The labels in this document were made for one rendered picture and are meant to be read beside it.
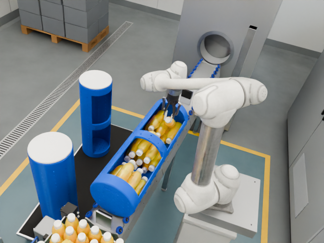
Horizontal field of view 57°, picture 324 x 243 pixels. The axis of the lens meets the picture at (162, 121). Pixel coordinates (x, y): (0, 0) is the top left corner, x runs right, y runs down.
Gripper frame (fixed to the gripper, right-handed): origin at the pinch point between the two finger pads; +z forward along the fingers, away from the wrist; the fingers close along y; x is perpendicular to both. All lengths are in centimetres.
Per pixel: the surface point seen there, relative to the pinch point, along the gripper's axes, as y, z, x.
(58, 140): 61, 23, 38
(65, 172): 48, 38, 49
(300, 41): -101, 98, -458
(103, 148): 73, 111, -39
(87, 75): 89, 23, -36
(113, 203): 4, 20, 63
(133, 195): -6, 10, 59
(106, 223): 3, 30, 71
